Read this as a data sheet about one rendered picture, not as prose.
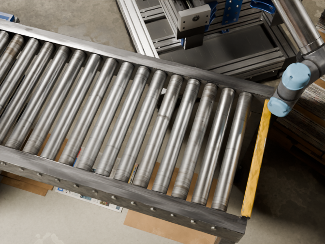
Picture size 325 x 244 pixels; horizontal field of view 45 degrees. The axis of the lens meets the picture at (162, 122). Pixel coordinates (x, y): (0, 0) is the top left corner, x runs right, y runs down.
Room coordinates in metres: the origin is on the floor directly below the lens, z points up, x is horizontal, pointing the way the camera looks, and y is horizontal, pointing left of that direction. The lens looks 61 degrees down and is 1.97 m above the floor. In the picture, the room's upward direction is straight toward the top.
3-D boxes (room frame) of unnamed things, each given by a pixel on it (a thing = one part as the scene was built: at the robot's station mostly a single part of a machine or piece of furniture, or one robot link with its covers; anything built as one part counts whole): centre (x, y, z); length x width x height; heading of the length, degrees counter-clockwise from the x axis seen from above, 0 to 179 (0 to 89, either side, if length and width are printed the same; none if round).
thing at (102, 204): (0.74, 0.35, 0.00); 0.37 x 0.28 x 0.01; 73
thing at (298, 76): (0.70, -0.42, 0.97); 0.11 x 0.08 x 0.11; 127
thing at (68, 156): (0.70, 0.26, 0.77); 0.47 x 0.05 x 0.05; 163
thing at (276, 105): (0.69, -0.41, 0.87); 0.11 x 0.08 x 0.09; 143
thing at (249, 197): (0.51, -0.31, 0.81); 0.43 x 0.03 x 0.02; 163
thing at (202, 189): (0.57, -0.18, 0.77); 0.47 x 0.05 x 0.05; 163
